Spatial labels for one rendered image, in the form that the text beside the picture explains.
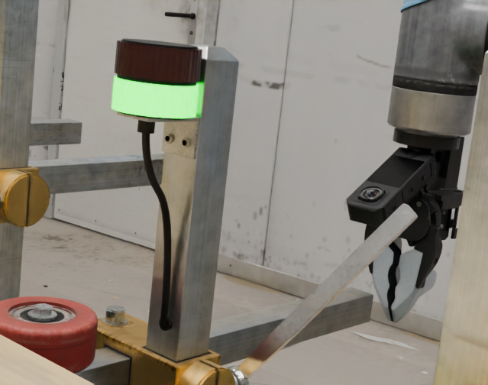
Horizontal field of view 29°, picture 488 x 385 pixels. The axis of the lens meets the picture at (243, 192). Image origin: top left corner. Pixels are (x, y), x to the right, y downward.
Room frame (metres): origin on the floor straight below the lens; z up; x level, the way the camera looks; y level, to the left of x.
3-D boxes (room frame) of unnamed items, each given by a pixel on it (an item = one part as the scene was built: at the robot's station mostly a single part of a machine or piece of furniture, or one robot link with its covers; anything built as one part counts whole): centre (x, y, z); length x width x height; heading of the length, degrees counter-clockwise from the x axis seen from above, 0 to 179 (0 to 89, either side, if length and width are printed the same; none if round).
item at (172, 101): (0.68, 0.07, 1.07); 0.06 x 0.06 x 0.02
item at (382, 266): (1.05, -0.18, 0.86); 0.06 x 0.03 x 0.09; 139
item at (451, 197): (1.04, -0.20, 0.97); 0.09 x 0.08 x 0.12; 139
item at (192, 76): (0.68, 0.07, 1.10); 0.06 x 0.06 x 0.02
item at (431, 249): (1.01, -0.20, 0.91); 0.05 x 0.02 x 0.09; 49
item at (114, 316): (0.76, 0.09, 0.88); 0.02 x 0.02 x 0.01
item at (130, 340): (0.72, 0.06, 0.85); 0.13 x 0.06 x 0.05; 49
